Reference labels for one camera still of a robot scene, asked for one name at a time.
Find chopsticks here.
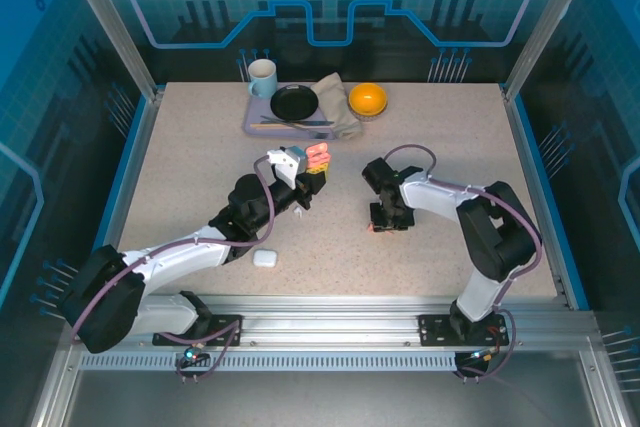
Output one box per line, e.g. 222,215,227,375
259,115,335,127

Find folded grey-green cloth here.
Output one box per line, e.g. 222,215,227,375
309,71,364,141

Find black plate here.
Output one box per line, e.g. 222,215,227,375
269,85,320,121

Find patterned bowl yellow inside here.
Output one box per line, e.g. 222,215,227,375
348,82,389,122

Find lavender serving tray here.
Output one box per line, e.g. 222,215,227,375
242,81,346,141

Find light blue mug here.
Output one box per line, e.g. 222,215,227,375
247,58,279,100

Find blue table edge strip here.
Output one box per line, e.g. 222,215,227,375
82,94,151,311
512,94,591,311

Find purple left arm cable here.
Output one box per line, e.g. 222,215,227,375
69,154,276,384

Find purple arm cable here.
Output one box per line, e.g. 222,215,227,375
382,144,545,384
69,154,276,384

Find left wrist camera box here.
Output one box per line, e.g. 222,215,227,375
266,145,309,192

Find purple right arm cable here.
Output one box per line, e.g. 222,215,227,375
382,144,545,384

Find aluminium front rail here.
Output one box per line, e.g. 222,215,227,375
64,291,599,351

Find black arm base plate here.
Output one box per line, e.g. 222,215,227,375
152,314,245,348
417,313,510,347

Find slotted aluminium cable duct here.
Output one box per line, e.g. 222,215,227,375
78,351,464,374

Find base cable connector board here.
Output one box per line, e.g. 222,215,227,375
180,344,210,366
464,346,503,367

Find aluminium frame post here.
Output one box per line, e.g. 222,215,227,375
53,0,165,103
501,0,604,103

